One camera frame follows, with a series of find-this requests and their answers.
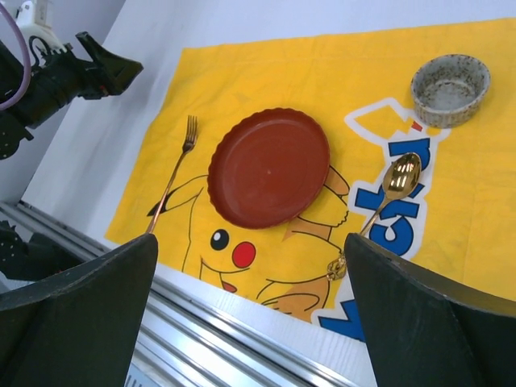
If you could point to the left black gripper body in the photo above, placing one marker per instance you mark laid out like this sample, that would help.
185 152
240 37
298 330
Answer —
55 85

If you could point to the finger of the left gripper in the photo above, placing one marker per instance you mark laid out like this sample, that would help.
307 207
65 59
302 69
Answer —
106 74

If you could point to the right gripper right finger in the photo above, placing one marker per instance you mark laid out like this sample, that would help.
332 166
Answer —
423 329

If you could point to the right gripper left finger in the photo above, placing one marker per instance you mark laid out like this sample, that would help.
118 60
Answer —
78 327

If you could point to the gold fork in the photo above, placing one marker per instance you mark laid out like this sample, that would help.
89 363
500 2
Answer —
188 145

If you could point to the gold spoon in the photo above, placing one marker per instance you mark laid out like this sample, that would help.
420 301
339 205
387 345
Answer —
399 180

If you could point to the yellow Pikachu placemat cloth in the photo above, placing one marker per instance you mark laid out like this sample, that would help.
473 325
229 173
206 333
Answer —
459 222

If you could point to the red round plate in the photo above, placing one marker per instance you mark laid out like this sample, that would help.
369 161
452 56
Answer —
268 168

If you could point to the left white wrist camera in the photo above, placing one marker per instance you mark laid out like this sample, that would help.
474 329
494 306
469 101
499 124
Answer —
34 18

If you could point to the aluminium mounting rail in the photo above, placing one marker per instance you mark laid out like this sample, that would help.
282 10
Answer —
184 340

